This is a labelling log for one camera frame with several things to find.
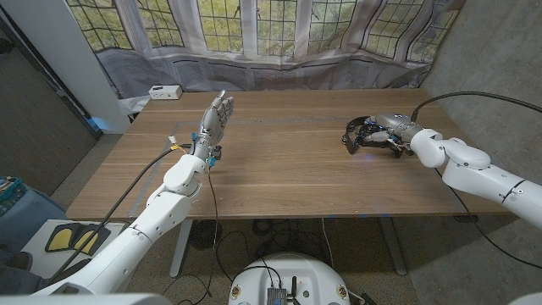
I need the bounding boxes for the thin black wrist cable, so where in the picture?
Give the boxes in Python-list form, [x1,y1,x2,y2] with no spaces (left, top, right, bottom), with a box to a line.
[434,168,542,270]
[177,165,220,305]

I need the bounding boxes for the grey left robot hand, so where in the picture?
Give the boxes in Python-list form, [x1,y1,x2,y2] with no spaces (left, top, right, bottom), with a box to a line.
[191,88,235,160]

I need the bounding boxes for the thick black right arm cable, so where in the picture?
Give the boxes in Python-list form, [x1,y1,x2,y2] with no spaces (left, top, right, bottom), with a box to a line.
[410,90,542,124]

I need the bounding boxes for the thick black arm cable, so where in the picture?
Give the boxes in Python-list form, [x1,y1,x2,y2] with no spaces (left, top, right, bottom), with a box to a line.
[48,143,194,283]
[410,90,542,124]

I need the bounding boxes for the thin black left wrist cable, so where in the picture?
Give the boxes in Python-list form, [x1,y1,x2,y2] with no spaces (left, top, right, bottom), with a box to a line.
[177,165,220,305]

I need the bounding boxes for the white table leg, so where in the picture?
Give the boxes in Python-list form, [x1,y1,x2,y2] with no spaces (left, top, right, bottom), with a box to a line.
[169,219,194,279]

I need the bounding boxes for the person leg in blue jeans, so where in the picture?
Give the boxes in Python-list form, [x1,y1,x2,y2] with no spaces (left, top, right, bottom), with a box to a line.
[0,184,71,296]

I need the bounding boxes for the white floor board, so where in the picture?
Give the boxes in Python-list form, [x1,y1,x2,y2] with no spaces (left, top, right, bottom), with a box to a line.
[20,219,128,279]

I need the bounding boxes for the tangled black floor cables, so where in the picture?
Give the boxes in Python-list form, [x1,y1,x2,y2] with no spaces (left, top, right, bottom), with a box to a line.
[252,218,323,259]

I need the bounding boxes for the grey electronics module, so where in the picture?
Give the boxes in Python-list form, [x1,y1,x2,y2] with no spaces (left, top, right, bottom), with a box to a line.
[266,286,288,305]

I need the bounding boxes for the white floor cable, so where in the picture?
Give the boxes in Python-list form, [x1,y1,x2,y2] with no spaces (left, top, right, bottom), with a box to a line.
[320,218,335,270]

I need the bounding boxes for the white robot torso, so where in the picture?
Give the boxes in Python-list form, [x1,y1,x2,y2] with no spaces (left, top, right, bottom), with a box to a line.
[228,252,351,305]

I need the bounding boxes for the grey table leg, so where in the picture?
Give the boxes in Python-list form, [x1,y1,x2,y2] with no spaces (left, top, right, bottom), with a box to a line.
[379,216,408,276]

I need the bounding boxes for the white pillar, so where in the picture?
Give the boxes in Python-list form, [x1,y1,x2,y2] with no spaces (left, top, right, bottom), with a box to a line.
[0,0,131,135]

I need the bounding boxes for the teal patterned basket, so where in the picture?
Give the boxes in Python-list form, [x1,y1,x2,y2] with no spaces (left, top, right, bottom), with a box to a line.
[0,175,27,216]

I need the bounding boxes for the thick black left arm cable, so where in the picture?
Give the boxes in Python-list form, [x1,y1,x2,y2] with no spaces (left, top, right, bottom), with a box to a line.
[48,143,194,283]

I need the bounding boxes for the black half-moon tambourine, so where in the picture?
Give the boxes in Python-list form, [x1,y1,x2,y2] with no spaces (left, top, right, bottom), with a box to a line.
[341,115,414,158]

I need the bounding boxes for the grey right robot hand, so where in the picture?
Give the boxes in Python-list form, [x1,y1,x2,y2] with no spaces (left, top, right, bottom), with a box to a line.
[359,112,424,147]

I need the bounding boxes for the black yellow foot pedal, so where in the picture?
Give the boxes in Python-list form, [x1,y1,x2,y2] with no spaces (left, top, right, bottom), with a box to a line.
[71,226,110,257]
[44,223,81,254]

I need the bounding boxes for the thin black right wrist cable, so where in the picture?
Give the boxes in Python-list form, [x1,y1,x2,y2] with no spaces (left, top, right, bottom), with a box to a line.
[434,168,542,270]

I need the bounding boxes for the dark shoe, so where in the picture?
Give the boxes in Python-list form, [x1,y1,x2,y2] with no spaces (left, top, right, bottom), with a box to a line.
[0,251,34,272]

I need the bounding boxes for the printed window backdrop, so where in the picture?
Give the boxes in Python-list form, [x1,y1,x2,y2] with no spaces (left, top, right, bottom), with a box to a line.
[65,0,467,101]

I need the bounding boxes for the white power box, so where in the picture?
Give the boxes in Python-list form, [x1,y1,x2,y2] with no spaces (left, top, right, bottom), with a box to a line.
[148,84,184,101]

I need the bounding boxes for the round black floor fan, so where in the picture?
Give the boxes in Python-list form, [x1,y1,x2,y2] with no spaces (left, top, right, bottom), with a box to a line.
[189,219,224,251]

